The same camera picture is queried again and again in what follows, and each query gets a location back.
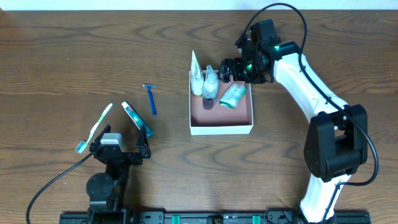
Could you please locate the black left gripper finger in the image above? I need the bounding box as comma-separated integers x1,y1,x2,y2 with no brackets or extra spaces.
136,124,150,152
91,124,111,146

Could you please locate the green Dettol soap box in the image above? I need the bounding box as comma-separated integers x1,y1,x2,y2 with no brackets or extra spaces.
219,83,247,110

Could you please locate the clear plastic bottle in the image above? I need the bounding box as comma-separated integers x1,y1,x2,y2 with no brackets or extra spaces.
202,65,219,110

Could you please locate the green white toothpaste tube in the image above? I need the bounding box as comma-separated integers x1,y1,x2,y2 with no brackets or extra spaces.
121,101,154,138

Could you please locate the white Pantene tube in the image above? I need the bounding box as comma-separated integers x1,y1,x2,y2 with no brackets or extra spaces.
190,51,205,96

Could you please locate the blue disposable razor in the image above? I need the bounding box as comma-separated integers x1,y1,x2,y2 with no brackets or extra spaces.
142,83,157,116

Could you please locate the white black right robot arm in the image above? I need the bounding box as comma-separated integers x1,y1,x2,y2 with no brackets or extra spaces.
218,40,368,223

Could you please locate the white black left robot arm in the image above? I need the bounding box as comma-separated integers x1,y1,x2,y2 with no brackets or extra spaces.
86,125,151,223

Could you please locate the green white toothbrush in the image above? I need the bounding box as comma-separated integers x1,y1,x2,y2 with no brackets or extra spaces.
75,103,113,154

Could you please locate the white box pink interior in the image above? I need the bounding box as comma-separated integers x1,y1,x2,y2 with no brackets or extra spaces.
188,83,254,136

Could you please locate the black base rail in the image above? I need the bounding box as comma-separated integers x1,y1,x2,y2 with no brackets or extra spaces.
58,210,371,224

